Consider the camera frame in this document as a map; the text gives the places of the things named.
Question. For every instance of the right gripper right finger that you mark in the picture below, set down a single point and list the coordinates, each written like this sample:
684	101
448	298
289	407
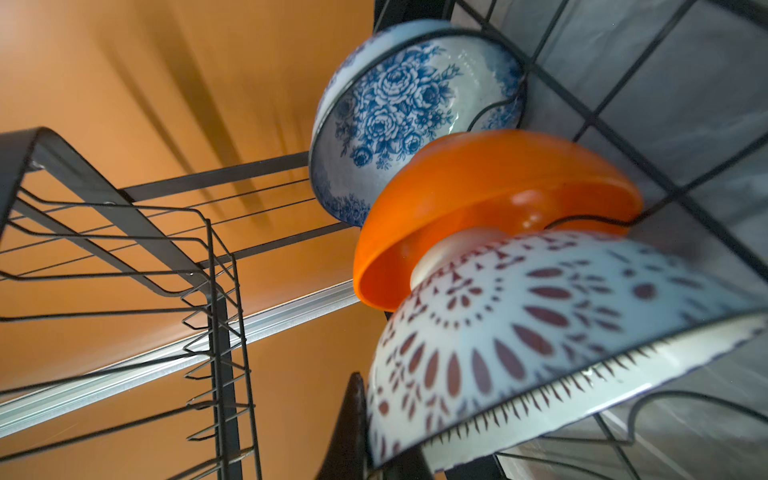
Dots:
409	465

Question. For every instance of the black wire dish rack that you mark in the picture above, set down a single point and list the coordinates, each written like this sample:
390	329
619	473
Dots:
175	302

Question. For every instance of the white brown striped bowl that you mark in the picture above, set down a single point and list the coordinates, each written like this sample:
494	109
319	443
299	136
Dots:
523	336

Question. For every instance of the plain orange bowl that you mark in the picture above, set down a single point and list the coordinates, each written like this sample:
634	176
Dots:
512	181

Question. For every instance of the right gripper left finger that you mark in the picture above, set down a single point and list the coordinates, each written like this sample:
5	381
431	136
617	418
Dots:
346	457

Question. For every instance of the blue floral bowl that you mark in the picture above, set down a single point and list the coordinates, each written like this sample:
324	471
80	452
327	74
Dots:
403	88

